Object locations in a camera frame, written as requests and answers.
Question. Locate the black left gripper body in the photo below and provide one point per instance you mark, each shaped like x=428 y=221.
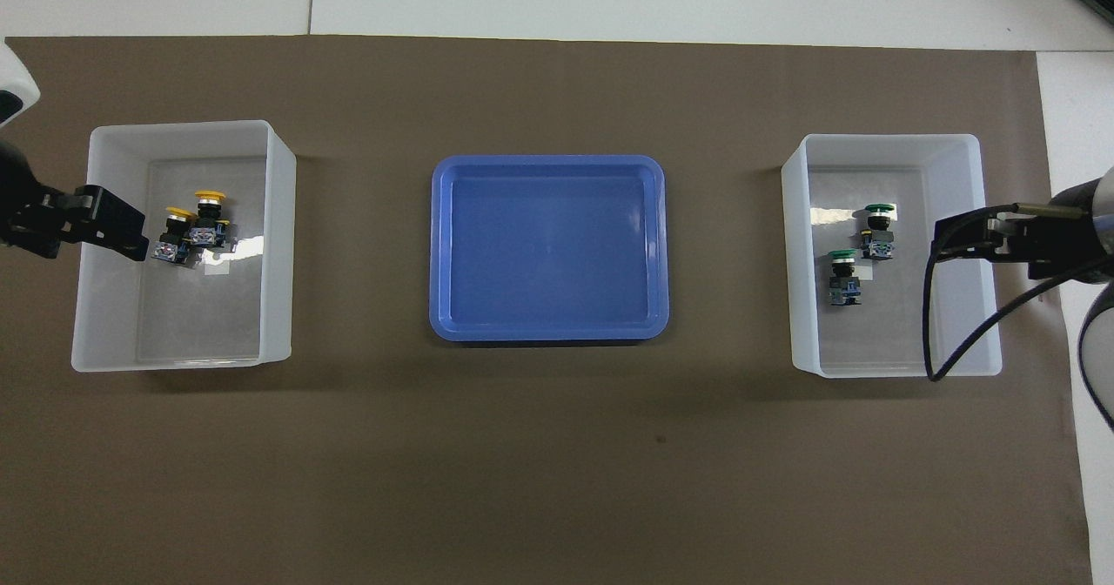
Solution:
x=22 y=189

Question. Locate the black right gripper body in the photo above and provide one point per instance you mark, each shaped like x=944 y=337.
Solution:
x=1075 y=224

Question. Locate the yellow push button switch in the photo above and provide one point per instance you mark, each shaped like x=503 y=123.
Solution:
x=209 y=212
x=178 y=215

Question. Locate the green push button switch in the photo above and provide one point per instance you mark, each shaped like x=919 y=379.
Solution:
x=842 y=285
x=879 y=241

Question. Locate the white paper label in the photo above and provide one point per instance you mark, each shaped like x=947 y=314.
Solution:
x=218 y=269

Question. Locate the translucent white plastic box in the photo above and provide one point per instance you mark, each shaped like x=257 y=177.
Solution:
x=218 y=324
x=870 y=332

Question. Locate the blue plastic tray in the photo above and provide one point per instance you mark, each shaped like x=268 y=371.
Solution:
x=548 y=254

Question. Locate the brown table mat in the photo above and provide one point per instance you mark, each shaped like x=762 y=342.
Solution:
x=557 y=480

